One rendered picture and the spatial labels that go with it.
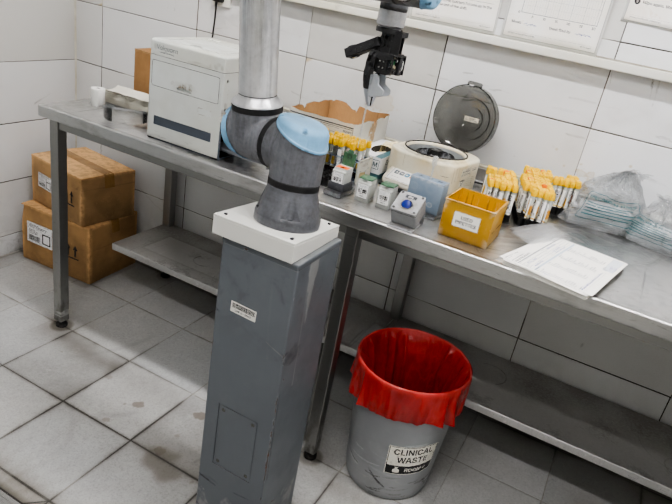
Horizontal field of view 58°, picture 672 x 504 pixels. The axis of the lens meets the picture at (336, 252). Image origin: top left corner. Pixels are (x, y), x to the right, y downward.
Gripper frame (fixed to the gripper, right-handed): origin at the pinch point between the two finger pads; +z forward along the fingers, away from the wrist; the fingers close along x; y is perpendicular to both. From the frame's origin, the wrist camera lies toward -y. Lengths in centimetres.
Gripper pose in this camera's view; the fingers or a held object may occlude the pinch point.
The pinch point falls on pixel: (367, 100)
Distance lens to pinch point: 176.6
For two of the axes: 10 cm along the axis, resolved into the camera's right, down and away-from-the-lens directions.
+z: -1.8, 9.0, 4.0
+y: 8.1, 3.7, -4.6
